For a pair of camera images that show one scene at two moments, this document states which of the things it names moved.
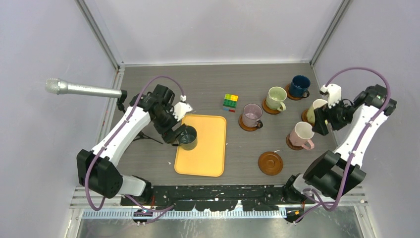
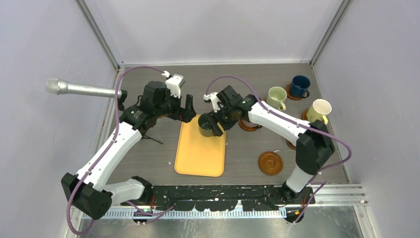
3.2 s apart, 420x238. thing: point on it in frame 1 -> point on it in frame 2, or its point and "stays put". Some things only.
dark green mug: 188,140 -> 205,125
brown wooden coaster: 304,118 stays put
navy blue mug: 299,86 stays put
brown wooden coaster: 271,163 stays put
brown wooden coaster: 287,90 stays put
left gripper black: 169,135 -> 184,114
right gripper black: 323,113 -> 215,117
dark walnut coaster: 289,144 stays put
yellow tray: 208,158 stays put
